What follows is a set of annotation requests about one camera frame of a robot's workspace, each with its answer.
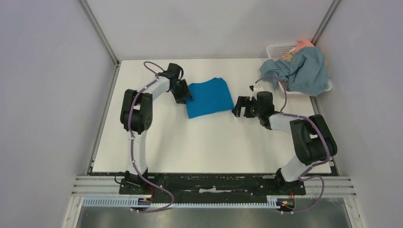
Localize aluminium corner frame post right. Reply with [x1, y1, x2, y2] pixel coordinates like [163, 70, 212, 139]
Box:
[311, 0, 342, 45]

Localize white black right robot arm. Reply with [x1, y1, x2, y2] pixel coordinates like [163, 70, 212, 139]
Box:
[231, 91, 337, 194]

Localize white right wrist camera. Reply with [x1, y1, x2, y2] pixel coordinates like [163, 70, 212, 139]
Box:
[249, 83, 265, 95]

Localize white plastic laundry basket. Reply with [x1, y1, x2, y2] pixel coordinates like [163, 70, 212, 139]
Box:
[266, 42, 333, 97]

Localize bright blue t shirt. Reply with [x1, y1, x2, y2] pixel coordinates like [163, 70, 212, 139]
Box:
[186, 78, 234, 119]

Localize grey-blue t shirt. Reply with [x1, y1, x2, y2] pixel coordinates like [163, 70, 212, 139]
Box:
[259, 47, 329, 96]

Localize aluminium corner frame post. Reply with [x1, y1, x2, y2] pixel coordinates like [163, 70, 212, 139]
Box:
[311, 0, 342, 45]
[78, 0, 120, 67]

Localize aluminium front frame rail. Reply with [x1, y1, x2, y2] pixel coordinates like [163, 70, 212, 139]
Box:
[72, 176, 357, 199]

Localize pink t shirt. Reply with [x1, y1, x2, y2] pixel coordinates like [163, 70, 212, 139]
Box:
[281, 39, 315, 62]

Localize white slotted cable duct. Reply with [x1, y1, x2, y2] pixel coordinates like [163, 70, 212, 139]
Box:
[82, 196, 280, 209]

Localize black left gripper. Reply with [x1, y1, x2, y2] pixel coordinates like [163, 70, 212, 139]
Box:
[170, 79, 193, 105]

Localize tan t shirt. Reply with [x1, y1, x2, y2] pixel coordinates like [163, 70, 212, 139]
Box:
[280, 52, 295, 92]

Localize aluminium corner frame post left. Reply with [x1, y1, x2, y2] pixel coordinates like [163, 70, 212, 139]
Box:
[78, 0, 120, 67]

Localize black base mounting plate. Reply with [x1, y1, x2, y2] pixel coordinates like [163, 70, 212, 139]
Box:
[88, 169, 307, 205]

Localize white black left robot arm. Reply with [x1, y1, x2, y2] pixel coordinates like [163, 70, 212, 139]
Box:
[119, 63, 192, 195]

